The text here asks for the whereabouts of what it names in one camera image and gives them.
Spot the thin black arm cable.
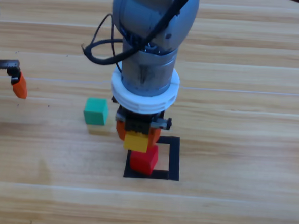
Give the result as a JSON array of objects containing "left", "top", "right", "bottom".
[{"left": 90, "top": 12, "right": 127, "bottom": 73}]

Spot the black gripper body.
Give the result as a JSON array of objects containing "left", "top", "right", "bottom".
[
  {"left": 0, "top": 58, "right": 21, "bottom": 96},
  {"left": 114, "top": 107, "right": 173, "bottom": 138}
]

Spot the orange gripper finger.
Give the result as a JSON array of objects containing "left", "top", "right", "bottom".
[
  {"left": 147, "top": 126, "right": 162, "bottom": 148},
  {"left": 4, "top": 69, "right": 29, "bottom": 99},
  {"left": 115, "top": 120, "right": 128, "bottom": 141}
]

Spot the yellow wooden block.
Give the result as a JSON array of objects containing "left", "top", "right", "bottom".
[{"left": 123, "top": 132, "right": 149, "bottom": 153}]

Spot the black tape square outline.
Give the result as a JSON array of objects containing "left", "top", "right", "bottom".
[{"left": 123, "top": 133, "right": 182, "bottom": 182}]

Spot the red wooden block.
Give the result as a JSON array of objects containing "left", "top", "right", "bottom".
[{"left": 128, "top": 144, "right": 160, "bottom": 176}]

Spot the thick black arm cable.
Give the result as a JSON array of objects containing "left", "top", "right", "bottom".
[{"left": 79, "top": 0, "right": 195, "bottom": 71}]

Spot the green wooden block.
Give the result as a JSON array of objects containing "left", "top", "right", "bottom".
[{"left": 82, "top": 97, "right": 109, "bottom": 127}]

